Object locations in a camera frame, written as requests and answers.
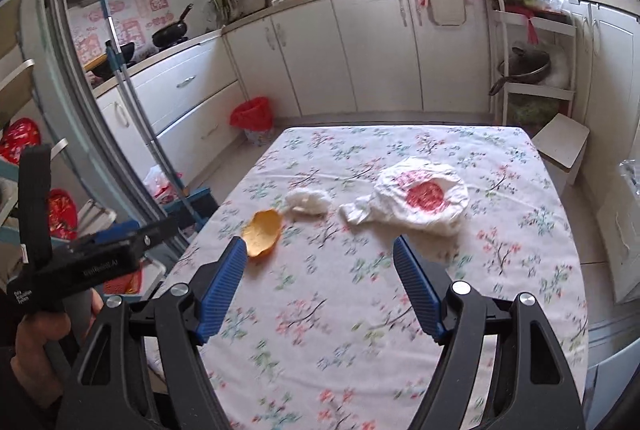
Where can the floral tablecloth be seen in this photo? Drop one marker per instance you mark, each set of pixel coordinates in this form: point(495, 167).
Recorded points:
point(325, 310)

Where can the white step stool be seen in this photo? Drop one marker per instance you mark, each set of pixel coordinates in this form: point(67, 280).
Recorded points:
point(560, 144)

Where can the black wok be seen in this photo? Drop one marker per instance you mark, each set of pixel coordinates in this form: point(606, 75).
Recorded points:
point(525, 69)
point(112, 62)
point(170, 34)

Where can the white kitchen cart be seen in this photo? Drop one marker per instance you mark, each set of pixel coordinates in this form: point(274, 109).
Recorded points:
point(565, 59)

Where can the grey sliding door frame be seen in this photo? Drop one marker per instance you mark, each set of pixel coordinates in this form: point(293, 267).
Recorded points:
point(80, 119)

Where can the grey pole mop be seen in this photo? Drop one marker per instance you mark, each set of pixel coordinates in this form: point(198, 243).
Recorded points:
point(135, 109)

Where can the white plastic bag red print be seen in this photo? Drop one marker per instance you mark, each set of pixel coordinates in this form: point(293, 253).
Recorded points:
point(400, 210)

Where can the floral bin with red liner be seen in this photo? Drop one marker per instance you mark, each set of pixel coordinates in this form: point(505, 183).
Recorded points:
point(252, 117)

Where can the white drawer cabinet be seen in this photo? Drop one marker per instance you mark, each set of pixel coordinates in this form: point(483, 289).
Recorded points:
point(610, 84)

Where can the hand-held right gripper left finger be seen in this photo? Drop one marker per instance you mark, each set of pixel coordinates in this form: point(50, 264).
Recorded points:
point(225, 280)

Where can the person's left forearm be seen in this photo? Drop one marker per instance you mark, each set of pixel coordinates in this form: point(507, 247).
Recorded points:
point(20, 405)

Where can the white base cabinets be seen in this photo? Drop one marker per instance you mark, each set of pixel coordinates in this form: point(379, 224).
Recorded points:
point(360, 54)

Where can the person's left hand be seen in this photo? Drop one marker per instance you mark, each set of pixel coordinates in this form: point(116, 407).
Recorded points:
point(35, 332)

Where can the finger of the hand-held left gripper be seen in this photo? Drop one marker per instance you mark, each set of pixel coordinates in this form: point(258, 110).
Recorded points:
point(150, 232)

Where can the orange peel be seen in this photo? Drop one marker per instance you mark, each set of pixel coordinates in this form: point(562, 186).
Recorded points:
point(262, 232)

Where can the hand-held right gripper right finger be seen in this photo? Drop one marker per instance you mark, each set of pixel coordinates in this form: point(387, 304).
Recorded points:
point(415, 282)

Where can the hanging holder with red bag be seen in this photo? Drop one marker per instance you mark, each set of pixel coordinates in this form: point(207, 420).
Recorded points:
point(447, 2)

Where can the white tissue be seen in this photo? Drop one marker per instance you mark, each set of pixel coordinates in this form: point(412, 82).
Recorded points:
point(307, 202)

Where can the red patterned cushion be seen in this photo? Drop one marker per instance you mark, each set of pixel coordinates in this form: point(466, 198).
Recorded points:
point(62, 215)
point(20, 142)

